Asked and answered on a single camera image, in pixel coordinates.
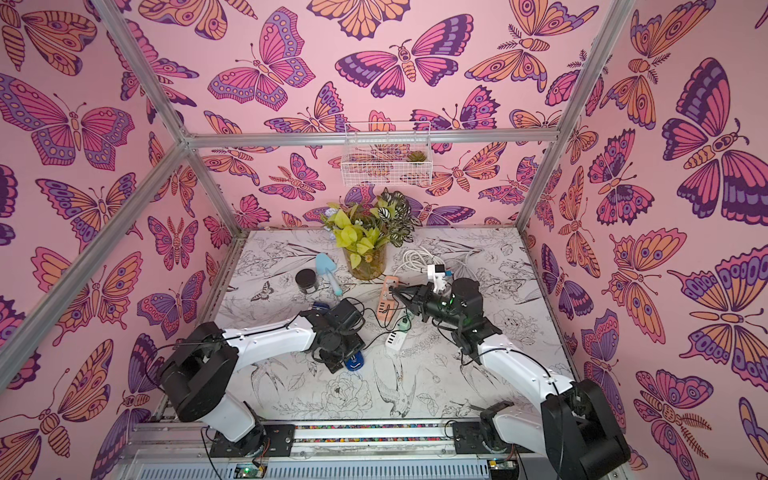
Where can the white wire basket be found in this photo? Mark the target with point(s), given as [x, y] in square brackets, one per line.
[387, 153]

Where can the black round jar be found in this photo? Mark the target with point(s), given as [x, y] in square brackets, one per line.
[307, 281]

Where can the potted green plant glass vase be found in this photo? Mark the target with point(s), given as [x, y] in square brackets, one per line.
[364, 231]

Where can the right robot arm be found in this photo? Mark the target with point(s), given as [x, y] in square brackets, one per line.
[573, 425]

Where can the white power strip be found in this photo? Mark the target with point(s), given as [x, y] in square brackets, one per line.
[395, 340]

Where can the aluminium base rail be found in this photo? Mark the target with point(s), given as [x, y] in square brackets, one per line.
[373, 449]

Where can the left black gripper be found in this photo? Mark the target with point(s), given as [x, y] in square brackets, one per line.
[357, 344]

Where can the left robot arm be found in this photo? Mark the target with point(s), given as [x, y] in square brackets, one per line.
[196, 377]

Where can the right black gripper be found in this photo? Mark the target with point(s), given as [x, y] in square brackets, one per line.
[420, 300]

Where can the pink power strip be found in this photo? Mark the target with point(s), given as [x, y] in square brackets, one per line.
[387, 307]

